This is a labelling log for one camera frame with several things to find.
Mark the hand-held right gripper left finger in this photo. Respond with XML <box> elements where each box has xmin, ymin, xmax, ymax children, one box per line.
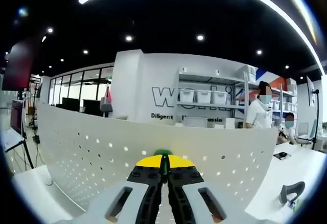
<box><xmin>81</xmin><ymin>154</ymin><xmax>164</xmax><ymax>224</ymax></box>

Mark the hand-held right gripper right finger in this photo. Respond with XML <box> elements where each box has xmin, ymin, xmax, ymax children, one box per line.
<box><xmin>167</xmin><ymin>154</ymin><xmax>256</xmax><ymax>224</ymax></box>

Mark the green hook assembly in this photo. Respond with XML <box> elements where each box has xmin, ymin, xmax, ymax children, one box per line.
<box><xmin>153</xmin><ymin>149</ymin><xmax>174</xmax><ymax>184</ymax></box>

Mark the white perforated mounting plate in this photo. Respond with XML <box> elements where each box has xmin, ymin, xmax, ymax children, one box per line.
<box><xmin>37</xmin><ymin>102</ymin><xmax>278</xmax><ymax>216</ymax></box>

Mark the grey curved tool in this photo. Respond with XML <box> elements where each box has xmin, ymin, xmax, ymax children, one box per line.
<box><xmin>278</xmin><ymin>181</ymin><xmax>306</xmax><ymax>205</ymax></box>

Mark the black desk monitor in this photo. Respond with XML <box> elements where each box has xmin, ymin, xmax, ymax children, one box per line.
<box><xmin>62</xmin><ymin>97</ymin><xmax>81</xmax><ymax>113</ymax></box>
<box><xmin>83</xmin><ymin>100</ymin><xmax>102</xmax><ymax>115</ymax></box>

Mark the black tripod laptop stand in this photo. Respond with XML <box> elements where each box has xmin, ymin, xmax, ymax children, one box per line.
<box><xmin>5</xmin><ymin>134</ymin><xmax>35</xmax><ymax>170</ymax></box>

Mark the white storage bin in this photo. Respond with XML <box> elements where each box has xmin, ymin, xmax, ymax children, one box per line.
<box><xmin>182</xmin><ymin>88</ymin><xmax>196</xmax><ymax>104</ymax></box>
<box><xmin>196</xmin><ymin>90</ymin><xmax>212</xmax><ymax>105</ymax></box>
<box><xmin>212</xmin><ymin>91</ymin><xmax>229</xmax><ymax>106</ymax></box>

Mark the glass office partition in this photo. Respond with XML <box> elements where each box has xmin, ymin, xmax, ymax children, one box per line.
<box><xmin>48</xmin><ymin>66</ymin><xmax>115</xmax><ymax>107</ymax></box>

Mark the shelf rack with white boxes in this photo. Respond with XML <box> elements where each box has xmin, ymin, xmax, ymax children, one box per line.
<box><xmin>270</xmin><ymin>77</ymin><xmax>299</xmax><ymax>122</ymax></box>

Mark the grey metal shelf rack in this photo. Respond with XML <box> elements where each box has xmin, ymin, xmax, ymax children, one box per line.
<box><xmin>177</xmin><ymin>66</ymin><xmax>250</xmax><ymax>126</ymax></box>

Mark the laptop with purple screen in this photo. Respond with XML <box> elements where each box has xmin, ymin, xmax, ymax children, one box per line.
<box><xmin>1</xmin><ymin>99</ymin><xmax>26</xmax><ymax>153</ymax></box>

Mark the stack of white crates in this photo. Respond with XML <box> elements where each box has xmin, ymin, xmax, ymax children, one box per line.
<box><xmin>237</xmin><ymin>64</ymin><xmax>258</xmax><ymax>83</ymax></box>

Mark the group of ceiling spotlights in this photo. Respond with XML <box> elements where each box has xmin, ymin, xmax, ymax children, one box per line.
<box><xmin>40</xmin><ymin>27</ymin><xmax>305</xmax><ymax>80</ymax></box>

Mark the large dark red display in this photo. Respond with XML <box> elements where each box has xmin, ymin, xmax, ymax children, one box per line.
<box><xmin>2</xmin><ymin>37</ymin><xmax>36</xmax><ymax>92</ymax></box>

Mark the grey bag with pink strap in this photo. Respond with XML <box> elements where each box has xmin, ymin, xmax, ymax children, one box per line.
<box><xmin>100</xmin><ymin>83</ymin><xmax>113</xmax><ymax>114</ymax></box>

